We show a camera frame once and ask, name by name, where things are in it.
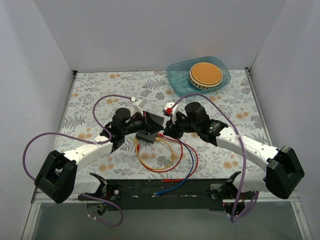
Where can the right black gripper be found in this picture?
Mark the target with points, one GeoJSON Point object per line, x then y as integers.
{"type": "Point", "coordinates": [177, 124]}

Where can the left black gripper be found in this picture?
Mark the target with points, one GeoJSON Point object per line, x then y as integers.
{"type": "Point", "coordinates": [146, 121]}

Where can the black network switch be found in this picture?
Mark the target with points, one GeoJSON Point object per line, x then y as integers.
{"type": "Point", "coordinates": [144, 136]}

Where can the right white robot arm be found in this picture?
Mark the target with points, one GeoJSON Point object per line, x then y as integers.
{"type": "Point", "coordinates": [281, 170]}

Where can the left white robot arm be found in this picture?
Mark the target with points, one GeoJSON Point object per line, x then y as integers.
{"type": "Point", "coordinates": [58, 177]}

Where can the floral table mat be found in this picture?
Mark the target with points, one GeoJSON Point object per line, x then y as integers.
{"type": "Point", "coordinates": [96, 96]}

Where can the woven round coasters stack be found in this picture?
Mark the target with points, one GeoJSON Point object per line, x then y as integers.
{"type": "Point", "coordinates": [205, 75]}

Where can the teal plastic container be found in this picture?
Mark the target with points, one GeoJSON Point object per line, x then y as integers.
{"type": "Point", "coordinates": [178, 76]}

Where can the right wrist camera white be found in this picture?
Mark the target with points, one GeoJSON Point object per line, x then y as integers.
{"type": "Point", "coordinates": [170, 110]}

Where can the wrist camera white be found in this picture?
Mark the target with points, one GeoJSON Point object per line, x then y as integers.
{"type": "Point", "coordinates": [170, 110]}
{"type": "Point", "coordinates": [138, 104]}

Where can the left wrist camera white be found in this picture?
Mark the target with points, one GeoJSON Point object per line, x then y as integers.
{"type": "Point", "coordinates": [138, 104]}

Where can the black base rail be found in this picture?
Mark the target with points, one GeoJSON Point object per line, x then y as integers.
{"type": "Point", "coordinates": [194, 194]}

